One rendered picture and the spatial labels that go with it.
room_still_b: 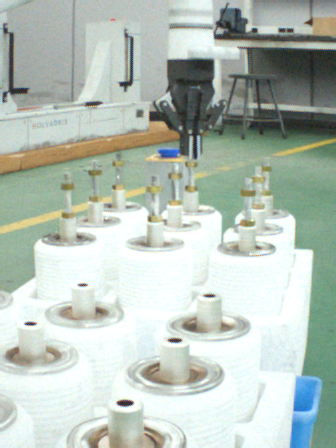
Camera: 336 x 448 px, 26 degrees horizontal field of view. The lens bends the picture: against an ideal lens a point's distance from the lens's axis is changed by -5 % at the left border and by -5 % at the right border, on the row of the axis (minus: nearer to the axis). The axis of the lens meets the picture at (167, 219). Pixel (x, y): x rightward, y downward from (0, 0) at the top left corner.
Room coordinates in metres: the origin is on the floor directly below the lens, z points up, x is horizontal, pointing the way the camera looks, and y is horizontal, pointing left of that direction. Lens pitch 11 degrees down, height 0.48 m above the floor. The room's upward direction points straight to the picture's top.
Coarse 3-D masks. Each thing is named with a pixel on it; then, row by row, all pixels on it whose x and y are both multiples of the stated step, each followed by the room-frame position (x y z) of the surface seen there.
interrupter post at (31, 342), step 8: (24, 320) 0.56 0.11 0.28; (32, 320) 0.57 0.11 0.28; (24, 328) 0.55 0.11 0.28; (32, 328) 0.55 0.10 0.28; (40, 328) 0.55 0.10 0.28; (24, 336) 0.55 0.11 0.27; (32, 336) 0.55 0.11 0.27; (40, 336) 0.55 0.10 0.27; (24, 344) 0.55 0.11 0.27; (32, 344) 0.55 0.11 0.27; (40, 344) 0.55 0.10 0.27; (24, 352) 0.55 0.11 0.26; (32, 352) 0.55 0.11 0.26; (40, 352) 0.55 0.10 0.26; (24, 360) 0.55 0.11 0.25; (32, 360) 0.55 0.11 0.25; (40, 360) 0.55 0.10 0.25
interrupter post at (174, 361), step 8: (176, 336) 0.54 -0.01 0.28; (160, 344) 0.52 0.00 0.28; (168, 344) 0.52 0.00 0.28; (176, 344) 0.52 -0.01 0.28; (184, 344) 0.52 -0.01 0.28; (160, 352) 0.52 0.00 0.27; (168, 352) 0.52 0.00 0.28; (176, 352) 0.52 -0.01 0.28; (184, 352) 0.52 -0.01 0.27; (160, 360) 0.52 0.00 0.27; (168, 360) 0.52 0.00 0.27; (176, 360) 0.52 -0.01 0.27; (184, 360) 0.52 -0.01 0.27; (160, 368) 0.52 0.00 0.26; (168, 368) 0.52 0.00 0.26; (176, 368) 0.52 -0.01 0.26; (184, 368) 0.52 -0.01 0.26; (160, 376) 0.52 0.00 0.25; (168, 376) 0.52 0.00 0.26; (176, 376) 0.52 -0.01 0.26; (184, 376) 0.52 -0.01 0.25
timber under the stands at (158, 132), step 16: (160, 128) 4.96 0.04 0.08; (64, 144) 4.00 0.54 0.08; (80, 144) 4.01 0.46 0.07; (96, 144) 4.15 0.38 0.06; (112, 144) 4.28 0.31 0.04; (128, 144) 4.43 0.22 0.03; (144, 144) 4.59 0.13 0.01; (0, 160) 3.44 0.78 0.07; (16, 160) 3.55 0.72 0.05; (32, 160) 3.65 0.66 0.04; (48, 160) 3.77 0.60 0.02; (64, 160) 3.89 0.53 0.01
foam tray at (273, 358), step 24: (24, 288) 0.99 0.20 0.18; (192, 288) 1.00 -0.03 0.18; (288, 288) 1.00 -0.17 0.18; (24, 312) 0.92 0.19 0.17; (144, 312) 0.90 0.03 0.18; (168, 312) 0.90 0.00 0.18; (288, 312) 0.89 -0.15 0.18; (144, 336) 0.88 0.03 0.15; (264, 336) 0.85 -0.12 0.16; (288, 336) 0.84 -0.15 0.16; (264, 360) 0.85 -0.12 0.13; (288, 360) 0.84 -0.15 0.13
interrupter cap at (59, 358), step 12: (0, 348) 0.57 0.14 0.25; (12, 348) 0.57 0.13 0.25; (48, 348) 0.57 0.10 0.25; (60, 348) 0.57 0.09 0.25; (72, 348) 0.57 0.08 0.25; (0, 360) 0.54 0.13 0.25; (12, 360) 0.55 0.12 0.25; (48, 360) 0.55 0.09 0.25; (60, 360) 0.55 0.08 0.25; (72, 360) 0.55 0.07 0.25; (12, 372) 0.52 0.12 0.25; (24, 372) 0.52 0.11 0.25; (36, 372) 0.52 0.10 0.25; (48, 372) 0.52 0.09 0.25
